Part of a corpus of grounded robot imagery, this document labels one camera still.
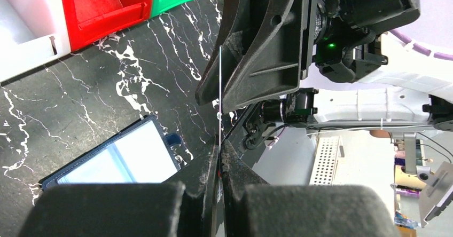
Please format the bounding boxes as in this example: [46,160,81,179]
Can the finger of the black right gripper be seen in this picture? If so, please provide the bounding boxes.
[195,0,271,107]
[218,0,308,113]

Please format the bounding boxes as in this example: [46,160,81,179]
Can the grey card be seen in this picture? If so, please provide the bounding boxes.
[216,45,225,236]

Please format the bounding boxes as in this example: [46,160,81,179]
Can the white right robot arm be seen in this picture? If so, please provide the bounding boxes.
[196,0,452,150]

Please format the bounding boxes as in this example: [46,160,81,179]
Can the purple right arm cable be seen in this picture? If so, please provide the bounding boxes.
[389,28,453,62]

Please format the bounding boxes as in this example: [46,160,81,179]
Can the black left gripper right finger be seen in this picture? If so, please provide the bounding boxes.
[220,141,391,236]

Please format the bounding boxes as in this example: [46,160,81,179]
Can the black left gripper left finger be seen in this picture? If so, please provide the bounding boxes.
[19,137,219,236]

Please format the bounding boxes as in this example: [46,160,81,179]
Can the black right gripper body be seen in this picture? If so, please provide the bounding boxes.
[301,0,421,83]

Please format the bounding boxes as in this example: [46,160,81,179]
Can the white plastic bin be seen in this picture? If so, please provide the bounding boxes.
[1,0,71,82]

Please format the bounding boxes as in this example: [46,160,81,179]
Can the blue card holder wallet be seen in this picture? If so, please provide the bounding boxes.
[40,115,185,191]

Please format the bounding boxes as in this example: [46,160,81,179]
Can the red plastic bin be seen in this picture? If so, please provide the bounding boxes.
[62,0,152,52]

